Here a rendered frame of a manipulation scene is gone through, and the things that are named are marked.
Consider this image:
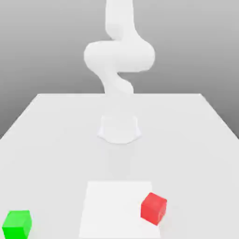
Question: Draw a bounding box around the small green cube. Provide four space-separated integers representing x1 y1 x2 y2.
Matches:
1 210 33 239

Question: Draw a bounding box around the small red cube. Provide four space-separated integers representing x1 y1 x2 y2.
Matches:
140 192 168 226

